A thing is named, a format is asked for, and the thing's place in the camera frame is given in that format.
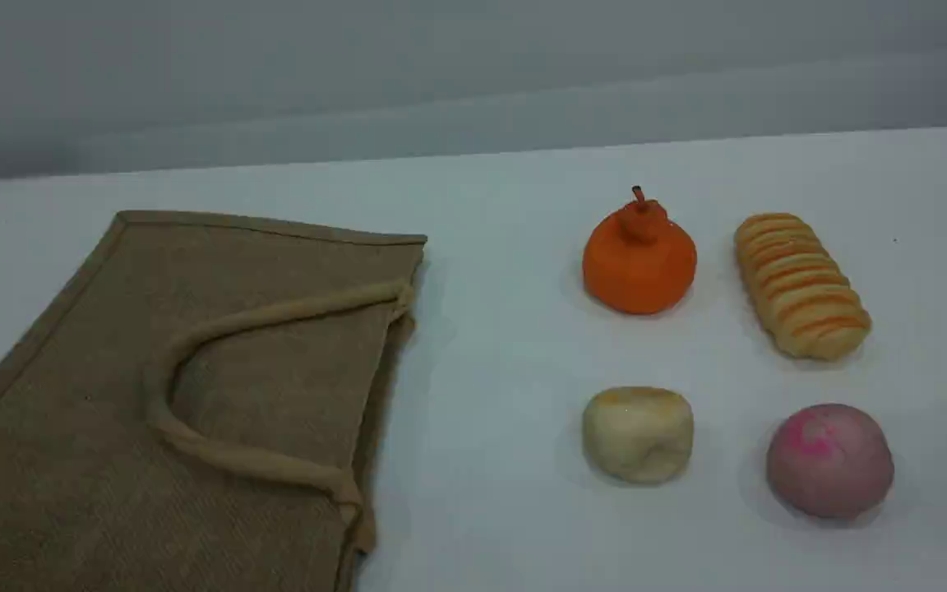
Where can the orange toy fruit with stem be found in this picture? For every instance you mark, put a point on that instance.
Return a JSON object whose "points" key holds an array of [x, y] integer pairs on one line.
{"points": [[638, 263]]}

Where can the striped yellow bread loaf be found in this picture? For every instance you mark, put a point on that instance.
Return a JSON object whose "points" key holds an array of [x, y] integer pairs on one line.
{"points": [[802, 288]]}

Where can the pink round bun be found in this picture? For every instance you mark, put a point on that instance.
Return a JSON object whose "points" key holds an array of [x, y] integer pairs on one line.
{"points": [[831, 464]]}

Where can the pale egg yolk pastry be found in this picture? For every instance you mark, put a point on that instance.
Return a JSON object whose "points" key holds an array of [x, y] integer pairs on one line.
{"points": [[638, 436]]}

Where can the brown jute tote bag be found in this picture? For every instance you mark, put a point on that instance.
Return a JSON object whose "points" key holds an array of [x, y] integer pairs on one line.
{"points": [[112, 370]]}

